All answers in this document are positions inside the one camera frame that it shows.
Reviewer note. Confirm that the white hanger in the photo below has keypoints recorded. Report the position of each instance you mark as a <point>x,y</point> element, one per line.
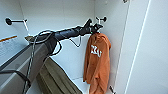
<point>24,21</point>

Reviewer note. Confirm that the white wardrobe door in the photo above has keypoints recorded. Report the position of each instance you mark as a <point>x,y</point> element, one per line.
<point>150,50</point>

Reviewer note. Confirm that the white inner shelf unit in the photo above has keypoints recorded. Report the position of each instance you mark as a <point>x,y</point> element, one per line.
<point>81,85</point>

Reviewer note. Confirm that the white wardrobe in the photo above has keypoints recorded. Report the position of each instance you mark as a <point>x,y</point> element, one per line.
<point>66,13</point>

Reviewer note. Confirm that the orange white label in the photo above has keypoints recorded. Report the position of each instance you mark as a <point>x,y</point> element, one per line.
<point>7,43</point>

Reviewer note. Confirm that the small dark door hinge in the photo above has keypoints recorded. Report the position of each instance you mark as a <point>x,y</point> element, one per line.
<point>111,88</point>
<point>125,1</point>

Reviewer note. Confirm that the orange hooded sweater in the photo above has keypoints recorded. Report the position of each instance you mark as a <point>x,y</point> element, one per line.
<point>98,66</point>

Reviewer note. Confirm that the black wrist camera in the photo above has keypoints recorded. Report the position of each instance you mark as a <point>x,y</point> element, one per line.
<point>88,22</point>

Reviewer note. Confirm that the black clothes hook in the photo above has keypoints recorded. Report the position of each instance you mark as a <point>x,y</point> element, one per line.
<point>9,21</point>
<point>103,19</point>

